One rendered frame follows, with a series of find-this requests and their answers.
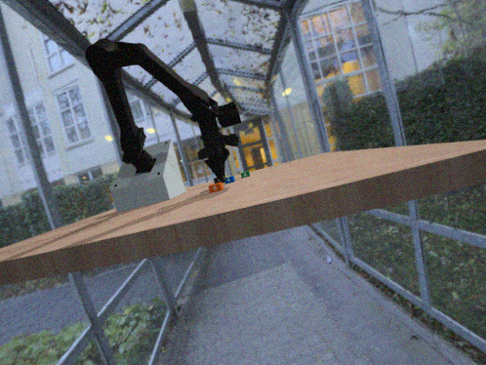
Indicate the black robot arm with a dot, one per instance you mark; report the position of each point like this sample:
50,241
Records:
106,58

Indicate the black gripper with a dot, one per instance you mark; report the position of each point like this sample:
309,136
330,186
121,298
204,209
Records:
216,154

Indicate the orange block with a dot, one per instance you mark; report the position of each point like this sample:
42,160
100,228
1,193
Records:
216,187

